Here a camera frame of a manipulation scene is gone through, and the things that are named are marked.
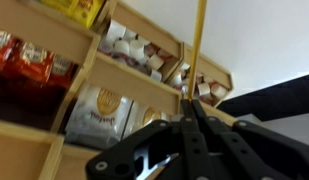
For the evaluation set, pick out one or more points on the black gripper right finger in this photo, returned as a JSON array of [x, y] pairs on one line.
[[260, 146]]

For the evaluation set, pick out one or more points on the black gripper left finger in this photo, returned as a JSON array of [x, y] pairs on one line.
[[190, 140]]

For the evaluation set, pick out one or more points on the thin wooden stir stick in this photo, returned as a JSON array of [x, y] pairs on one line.
[[197, 50]]

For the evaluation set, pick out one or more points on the wooden compartment organizer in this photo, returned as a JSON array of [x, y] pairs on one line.
[[134, 80]]

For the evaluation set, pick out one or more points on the white gold nut butter packet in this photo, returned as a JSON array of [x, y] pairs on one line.
[[97, 116], [144, 116]]

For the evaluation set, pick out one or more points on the small white creamer cup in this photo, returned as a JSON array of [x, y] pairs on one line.
[[176, 80], [155, 61], [156, 75], [204, 89], [219, 91], [136, 50], [130, 35], [115, 30], [121, 47]]

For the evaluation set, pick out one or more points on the red condiment packet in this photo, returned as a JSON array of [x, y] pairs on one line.
[[32, 61], [2, 46], [60, 70]]

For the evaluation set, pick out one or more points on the yellow sweetener box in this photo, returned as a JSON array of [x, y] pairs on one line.
[[59, 5], [87, 11]]

